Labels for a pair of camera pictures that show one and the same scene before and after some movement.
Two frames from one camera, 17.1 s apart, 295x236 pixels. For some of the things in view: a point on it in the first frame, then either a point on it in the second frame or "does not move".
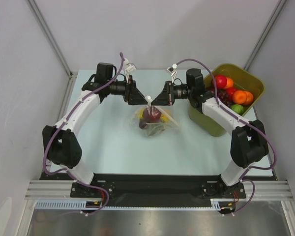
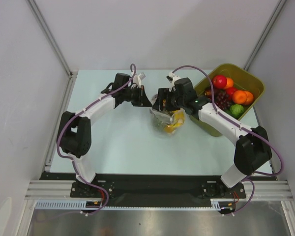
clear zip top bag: (152, 120) to (170, 122)
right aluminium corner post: (265, 34) does not move
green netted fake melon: (152, 129) to (159, 124)
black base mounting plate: (158, 190) does not move
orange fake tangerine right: (250, 98) does not move
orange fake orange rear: (230, 83) does not move
